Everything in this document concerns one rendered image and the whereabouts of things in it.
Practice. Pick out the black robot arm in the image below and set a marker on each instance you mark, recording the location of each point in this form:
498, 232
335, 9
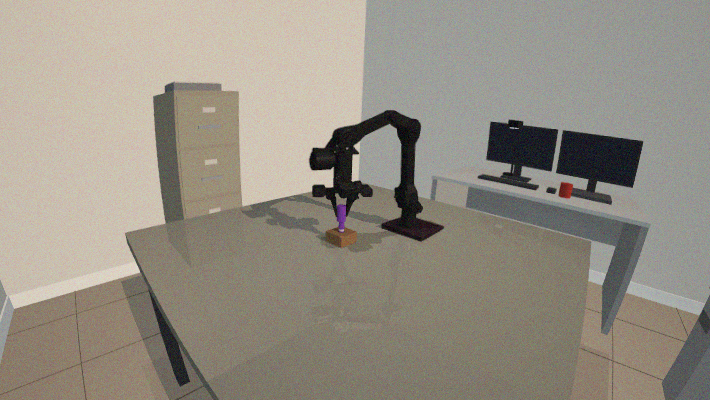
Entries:
344, 138

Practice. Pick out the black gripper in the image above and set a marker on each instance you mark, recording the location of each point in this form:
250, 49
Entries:
321, 191

